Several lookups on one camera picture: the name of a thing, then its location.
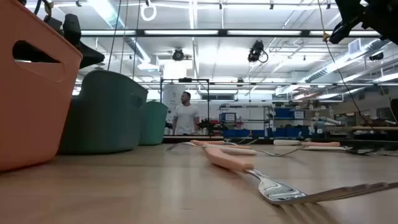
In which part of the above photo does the black metal background frame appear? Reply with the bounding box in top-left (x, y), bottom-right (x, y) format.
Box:
top-left (159, 77), bottom-right (210, 138)

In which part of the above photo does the black table frame rail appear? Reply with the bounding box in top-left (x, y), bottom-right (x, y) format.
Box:
top-left (161, 136), bottom-right (398, 152)

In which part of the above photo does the blue storage bins row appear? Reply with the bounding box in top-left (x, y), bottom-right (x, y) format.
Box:
top-left (267, 126), bottom-right (312, 138)
top-left (222, 129), bottom-right (267, 138)

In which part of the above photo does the silver ventilation duct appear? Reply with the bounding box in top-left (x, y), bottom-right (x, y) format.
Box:
top-left (303, 37), bottom-right (398, 83)

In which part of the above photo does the orange plastic bin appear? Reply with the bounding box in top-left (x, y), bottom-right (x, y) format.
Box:
top-left (0, 0), bottom-right (83, 172)

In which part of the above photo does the white cylindrical pillar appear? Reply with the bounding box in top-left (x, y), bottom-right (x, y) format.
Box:
top-left (162, 83), bottom-right (187, 136)

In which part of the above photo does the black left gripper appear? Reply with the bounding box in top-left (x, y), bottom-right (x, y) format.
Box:
top-left (63, 13), bottom-right (106, 70)

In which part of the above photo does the hanging cable with yellow tag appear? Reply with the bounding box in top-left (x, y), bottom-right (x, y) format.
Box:
top-left (316, 0), bottom-right (377, 131)

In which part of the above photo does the round black ceiling fixture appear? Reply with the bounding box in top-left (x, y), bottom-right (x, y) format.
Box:
top-left (172, 48), bottom-right (185, 62)

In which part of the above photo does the white vent grille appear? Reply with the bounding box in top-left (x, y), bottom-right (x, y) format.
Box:
top-left (348, 37), bottom-right (362, 55)

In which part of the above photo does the wooden background table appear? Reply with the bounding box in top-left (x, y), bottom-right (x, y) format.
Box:
top-left (323, 125), bottom-right (398, 132)

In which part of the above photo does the white hanging ring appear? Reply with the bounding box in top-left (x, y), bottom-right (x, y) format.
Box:
top-left (139, 2), bottom-right (158, 22)

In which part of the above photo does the white-handled silver fork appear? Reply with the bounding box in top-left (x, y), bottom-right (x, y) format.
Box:
top-left (165, 141), bottom-right (258, 156)
top-left (303, 145), bottom-right (355, 152)

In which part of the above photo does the black overhead camera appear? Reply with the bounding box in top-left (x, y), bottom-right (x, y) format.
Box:
top-left (247, 39), bottom-right (270, 63)

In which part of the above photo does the blue storage bin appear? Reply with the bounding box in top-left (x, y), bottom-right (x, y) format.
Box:
top-left (273, 107), bottom-right (295, 119)

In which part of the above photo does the dark teal plastic bin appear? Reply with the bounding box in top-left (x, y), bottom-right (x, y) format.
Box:
top-left (58, 69), bottom-right (149, 156)

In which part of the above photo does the green teal plastic bin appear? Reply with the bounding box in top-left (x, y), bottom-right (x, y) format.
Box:
top-left (138, 100), bottom-right (169, 146)

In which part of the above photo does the orange-handled silver knife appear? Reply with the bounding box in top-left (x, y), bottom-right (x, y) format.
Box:
top-left (272, 139), bottom-right (341, 148)

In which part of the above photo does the person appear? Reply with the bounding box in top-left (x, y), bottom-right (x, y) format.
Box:
top-left (172, 91), bottom-right (201, 136)

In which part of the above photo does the thin hanging cable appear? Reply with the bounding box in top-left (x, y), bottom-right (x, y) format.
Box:
top-left (119, 0), bottom-right (129, 75)
top-left (132, 0), bottom-right (141, 80)
top-left (107, 0), bottom-right (123, 72)

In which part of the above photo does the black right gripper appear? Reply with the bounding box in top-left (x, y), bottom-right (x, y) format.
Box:
top-left (328, 0), bottom-right (374, 45)

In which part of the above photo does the blue box with white label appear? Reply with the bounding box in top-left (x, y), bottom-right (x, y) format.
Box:
top-left (220, 112), bottom-right (237, 123)

